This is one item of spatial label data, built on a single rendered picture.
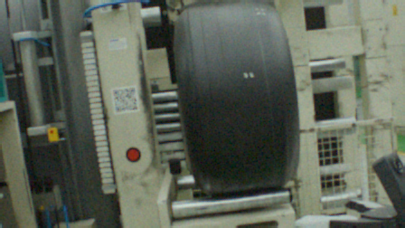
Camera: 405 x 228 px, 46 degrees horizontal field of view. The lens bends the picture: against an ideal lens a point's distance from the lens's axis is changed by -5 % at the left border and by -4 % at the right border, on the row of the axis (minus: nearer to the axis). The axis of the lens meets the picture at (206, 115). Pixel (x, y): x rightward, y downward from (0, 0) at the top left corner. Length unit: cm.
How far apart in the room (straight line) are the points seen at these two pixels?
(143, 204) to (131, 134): 21
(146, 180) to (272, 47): 53
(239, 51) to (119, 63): 37
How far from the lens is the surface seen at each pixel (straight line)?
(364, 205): 81
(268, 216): 140
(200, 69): 123
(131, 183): 147
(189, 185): 167
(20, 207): 139
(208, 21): 131
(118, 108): 144
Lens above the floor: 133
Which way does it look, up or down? 7 degrees down
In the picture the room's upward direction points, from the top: 7 degrees counter-clockwise
